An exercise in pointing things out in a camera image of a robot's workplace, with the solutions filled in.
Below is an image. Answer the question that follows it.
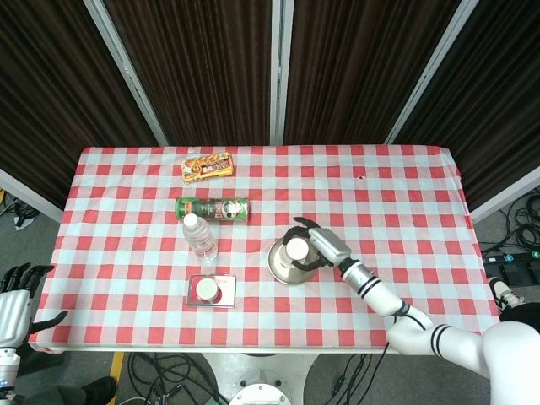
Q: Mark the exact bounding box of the round metal plate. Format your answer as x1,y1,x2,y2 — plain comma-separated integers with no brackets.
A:
267,236,319,287

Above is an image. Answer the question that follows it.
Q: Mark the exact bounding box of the clear plastic water bottle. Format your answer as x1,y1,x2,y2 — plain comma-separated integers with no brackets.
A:
181,213,219,265

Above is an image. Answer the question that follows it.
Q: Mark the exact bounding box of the red white checkered tablecloth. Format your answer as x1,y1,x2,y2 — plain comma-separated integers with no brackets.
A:
28,145,503,354

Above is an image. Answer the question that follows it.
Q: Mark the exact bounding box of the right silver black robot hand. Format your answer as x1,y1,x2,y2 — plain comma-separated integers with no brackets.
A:
281,217,352,271

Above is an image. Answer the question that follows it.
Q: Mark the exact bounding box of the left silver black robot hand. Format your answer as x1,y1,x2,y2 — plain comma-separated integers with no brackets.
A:
0,263,68,349

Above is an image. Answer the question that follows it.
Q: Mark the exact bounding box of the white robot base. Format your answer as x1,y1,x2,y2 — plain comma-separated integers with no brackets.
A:
197,352,322,405

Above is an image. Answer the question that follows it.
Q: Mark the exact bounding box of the white round lidded jar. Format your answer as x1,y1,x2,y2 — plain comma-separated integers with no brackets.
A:
196,278,220,301

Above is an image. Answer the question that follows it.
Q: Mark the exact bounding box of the black floor cable bundle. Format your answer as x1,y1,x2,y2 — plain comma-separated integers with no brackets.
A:
125,352,231,405
480,192,540,254
319,348,392,405
0,189,42,231

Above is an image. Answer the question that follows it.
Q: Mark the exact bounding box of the aluminium partition post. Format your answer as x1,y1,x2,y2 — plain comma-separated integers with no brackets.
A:
382,0,481,145
469,165,540,224
268,0,295,145
0,167,65,224
82,0,170,147

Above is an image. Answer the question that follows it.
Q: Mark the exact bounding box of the green chips can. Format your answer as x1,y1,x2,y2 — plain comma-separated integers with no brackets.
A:
175,197,251,222

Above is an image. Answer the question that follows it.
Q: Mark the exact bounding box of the black power strip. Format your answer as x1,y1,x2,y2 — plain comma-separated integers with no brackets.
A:
483,249,540,266

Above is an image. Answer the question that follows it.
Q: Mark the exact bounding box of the white paper cup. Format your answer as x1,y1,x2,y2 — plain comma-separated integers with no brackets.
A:
285,238,309,263

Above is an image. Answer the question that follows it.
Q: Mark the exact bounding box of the orange snack box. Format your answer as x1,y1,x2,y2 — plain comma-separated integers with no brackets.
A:
181,152,235,183

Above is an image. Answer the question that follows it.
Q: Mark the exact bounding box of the dark brown curtain panel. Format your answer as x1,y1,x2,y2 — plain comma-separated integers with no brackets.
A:
103,0,274,147
394,0,540,212
284,0,462,147
0,0,160,210

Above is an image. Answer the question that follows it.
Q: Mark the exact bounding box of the white black sneaker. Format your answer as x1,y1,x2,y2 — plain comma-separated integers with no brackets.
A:
488,277,527,312

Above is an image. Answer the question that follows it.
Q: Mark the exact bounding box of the black shoe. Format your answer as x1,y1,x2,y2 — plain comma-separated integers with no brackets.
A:
80,375,117,405

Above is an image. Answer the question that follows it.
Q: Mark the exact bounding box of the flat red white box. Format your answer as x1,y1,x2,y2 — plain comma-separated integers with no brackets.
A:
186,273,238,309

